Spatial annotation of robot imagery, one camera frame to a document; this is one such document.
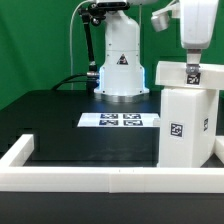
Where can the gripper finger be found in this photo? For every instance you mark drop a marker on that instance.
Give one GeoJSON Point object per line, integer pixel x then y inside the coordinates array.
{"type": "Point", "coordinates": [193, 61]}

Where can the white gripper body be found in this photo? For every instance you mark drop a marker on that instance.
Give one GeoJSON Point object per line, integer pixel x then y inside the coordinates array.
{"type": "Point", "coordinates": [197, 19]}

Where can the small white cabinet top block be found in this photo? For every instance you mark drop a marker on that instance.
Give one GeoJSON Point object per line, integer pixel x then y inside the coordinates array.
{"type": "Point", "coordinates": [210, 76]}

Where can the white cabinet body box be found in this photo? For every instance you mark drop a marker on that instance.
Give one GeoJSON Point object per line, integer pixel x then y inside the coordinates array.
{"type": "Point", "coordinates": [188, 119]}

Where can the white cabinet door panel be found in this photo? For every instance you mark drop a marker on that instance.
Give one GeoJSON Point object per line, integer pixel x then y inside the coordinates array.
{"type": "Point", "coordinates": [156, 122]}

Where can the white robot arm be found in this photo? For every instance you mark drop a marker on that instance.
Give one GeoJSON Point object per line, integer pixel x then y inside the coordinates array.
{"type": "Point", "coordinates": [122, 77]}

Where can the white marker sheet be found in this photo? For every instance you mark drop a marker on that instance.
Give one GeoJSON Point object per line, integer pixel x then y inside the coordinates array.
{"type": "Point", "coordinates": [120, 120]}

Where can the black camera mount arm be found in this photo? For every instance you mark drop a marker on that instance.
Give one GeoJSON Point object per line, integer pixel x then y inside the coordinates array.
{"type": "Point", "coordinates": [94, 14]}

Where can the white U-shaped border frame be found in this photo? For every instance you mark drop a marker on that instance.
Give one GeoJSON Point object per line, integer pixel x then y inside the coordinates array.
{"type": "Point", "coordinates": [15, 175]}

